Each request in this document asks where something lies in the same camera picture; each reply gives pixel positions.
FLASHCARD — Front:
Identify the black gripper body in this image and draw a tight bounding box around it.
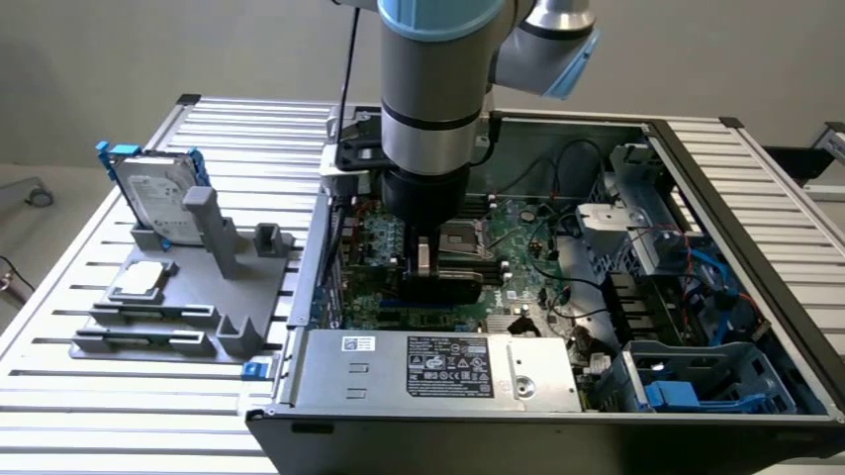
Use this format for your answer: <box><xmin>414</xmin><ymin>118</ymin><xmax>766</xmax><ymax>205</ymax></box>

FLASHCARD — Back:
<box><xmin>380</xmin><ymin>166</ymin><xmax>472</xmax><ymax>274</ymax></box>

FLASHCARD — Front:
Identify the CPU socket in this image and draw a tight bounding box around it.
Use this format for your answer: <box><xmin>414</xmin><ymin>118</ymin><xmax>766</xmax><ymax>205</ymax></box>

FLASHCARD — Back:
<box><xmin>439</xmin><ymin>217</ymin><xmax>494</xmax><ymax>257</ymax></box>

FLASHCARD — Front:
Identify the green motherboard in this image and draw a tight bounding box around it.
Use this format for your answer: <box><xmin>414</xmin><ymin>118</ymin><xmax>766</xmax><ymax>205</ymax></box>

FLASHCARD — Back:
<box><xmin>328</xmin><ymin>193</ymin><xmax>583</xmax><ymax>335</ymax></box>

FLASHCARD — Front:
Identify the silver disk bay cage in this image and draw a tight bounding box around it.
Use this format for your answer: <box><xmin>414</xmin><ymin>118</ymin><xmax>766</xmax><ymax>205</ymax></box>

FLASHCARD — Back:
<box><xmin>572</xmin><ymin>142</ymin><xmax>713</xmax><ymax>278</ymax></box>

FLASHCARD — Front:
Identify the silver chipset heatsink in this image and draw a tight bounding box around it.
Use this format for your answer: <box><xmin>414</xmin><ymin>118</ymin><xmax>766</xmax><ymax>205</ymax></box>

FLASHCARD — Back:
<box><xmin>486</xmin><ymin>315</ymin><xmax>543</xmax><ymax>338</ymax></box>

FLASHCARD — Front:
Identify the silver power supply unit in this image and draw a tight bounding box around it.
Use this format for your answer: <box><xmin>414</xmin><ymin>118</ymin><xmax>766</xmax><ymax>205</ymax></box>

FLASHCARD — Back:
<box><xmin>280</xmin><ymin>329</ymin><xmax>586</xmax><ymax>415</ymax></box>

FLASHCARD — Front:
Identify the black fan shroud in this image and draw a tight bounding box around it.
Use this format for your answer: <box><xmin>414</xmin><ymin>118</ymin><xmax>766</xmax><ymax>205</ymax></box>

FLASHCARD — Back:
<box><xmin>598</xmin><ymin>270</ymin><xmax>689</xmax><ymax>343</ymax></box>

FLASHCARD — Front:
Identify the grey parts rack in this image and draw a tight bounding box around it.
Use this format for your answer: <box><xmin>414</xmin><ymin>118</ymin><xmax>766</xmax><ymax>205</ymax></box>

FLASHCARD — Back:
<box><xmin>68</xmin><ymin>186</ymin><xmax>300</xmax><ymax>365</ymax></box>

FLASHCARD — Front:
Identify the silver CPU chip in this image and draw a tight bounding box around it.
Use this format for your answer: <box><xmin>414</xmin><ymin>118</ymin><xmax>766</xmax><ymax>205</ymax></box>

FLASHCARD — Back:
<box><xmin>107</xmin><ymin>260</ymin><xmax>168</xmax><ymax>303</ymax></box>

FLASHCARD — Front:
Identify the black open PC case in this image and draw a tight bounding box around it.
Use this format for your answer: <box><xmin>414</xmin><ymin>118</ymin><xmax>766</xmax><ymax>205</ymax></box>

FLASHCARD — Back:
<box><xmin>244</xmin><ymin>106</ymin><xmax>845</xmax><ymax>475</ymax></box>

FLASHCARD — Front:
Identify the blue grey drive bay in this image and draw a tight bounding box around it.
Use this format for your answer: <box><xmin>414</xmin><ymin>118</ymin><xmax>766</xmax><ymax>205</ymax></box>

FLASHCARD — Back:
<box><xmin>619</xmin><ymin>339</ymin><xmax>817</xmax><ymax>416</ymax></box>

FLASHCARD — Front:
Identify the blue drive latch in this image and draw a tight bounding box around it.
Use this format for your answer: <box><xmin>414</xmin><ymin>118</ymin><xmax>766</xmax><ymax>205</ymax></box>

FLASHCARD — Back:
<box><xmin>649</xmin><ymin>379</ymin><xmax>702</xmax><ymax>413</ymax></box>

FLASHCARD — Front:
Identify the grey caster wheel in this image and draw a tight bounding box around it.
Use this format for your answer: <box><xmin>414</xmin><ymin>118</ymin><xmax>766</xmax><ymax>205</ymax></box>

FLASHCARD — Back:
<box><xmin>24</xmin><ymin>181</ymin><xmax>56</xmax><ymax>207</ymax></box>

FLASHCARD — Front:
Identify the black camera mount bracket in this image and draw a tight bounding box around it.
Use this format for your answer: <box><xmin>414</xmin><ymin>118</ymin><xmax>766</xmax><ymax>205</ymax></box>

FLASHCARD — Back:
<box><xmin>319</xmin><ymin>106</ymin><xmax>386</xmax><ymax>195</ymax></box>

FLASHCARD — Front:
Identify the black looped wire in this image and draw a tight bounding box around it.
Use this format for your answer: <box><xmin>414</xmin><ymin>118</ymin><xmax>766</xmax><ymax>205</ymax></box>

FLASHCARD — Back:
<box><xmin>551</xmin><ymin>140</ymin><xmax>603</xmax><ymax>200</ymax></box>

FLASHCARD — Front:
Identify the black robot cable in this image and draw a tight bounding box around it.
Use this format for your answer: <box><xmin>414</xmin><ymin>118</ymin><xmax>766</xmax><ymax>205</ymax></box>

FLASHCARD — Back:
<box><xmin>337</xmin><ymin>6</ymin><xmax>364</xmax><ymax>108</ymax></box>

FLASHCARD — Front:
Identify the hard disk with blue bracket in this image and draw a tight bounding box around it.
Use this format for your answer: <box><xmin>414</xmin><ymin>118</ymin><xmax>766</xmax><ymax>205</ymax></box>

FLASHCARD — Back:
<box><xmin>95</xmin><ymin>141</ymin><xmax>212</xmax><ymax>249</ymax></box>

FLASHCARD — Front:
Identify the blue data wire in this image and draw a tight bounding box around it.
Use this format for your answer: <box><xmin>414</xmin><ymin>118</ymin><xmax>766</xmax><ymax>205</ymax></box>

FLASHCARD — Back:
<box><xmin>683</xmin><ymin>245</ymin><xmax>735</xmax><ymax>350</ymax></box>

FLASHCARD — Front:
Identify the red wire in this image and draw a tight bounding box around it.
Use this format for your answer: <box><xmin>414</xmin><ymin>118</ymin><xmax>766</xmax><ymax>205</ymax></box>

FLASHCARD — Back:
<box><xmin>730</xmin><ymin>290</ymin><xmax>771</xmax><ymax>329</ymax></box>

